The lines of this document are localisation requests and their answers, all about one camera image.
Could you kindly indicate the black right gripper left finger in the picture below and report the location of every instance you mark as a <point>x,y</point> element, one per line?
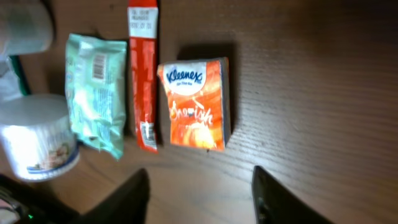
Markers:
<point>126,205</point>

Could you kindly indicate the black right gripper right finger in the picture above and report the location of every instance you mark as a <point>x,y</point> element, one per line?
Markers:
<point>275,204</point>

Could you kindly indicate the white plastic cup container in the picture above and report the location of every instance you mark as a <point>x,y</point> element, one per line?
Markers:
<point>37,138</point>

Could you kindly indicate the orange tissue pack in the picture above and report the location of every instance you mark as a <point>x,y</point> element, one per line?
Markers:
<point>198,98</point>

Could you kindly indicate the teal wet wipes pack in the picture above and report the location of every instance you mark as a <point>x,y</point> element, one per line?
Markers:
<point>95,91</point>

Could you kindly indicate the red stick sachet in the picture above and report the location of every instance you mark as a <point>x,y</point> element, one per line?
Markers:
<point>142,17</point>

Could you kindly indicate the green cap bottle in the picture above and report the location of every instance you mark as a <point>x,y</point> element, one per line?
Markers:
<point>26,27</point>

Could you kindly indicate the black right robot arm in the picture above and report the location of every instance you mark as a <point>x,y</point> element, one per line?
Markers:
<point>23,204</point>

